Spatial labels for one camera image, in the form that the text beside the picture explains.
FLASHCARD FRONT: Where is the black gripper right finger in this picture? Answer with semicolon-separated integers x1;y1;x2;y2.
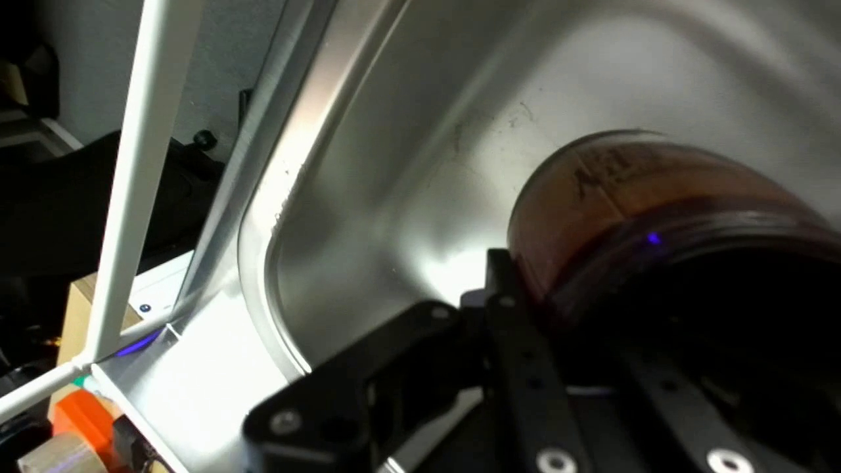
610;348;794;473

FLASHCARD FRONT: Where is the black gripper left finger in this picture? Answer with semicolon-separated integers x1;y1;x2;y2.
241;248;587;473

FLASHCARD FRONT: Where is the stainless steel sink unit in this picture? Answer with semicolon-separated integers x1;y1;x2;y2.
86;0;841;473

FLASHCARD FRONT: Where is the white metal rack frame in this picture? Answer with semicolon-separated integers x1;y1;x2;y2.
0;0;211;429

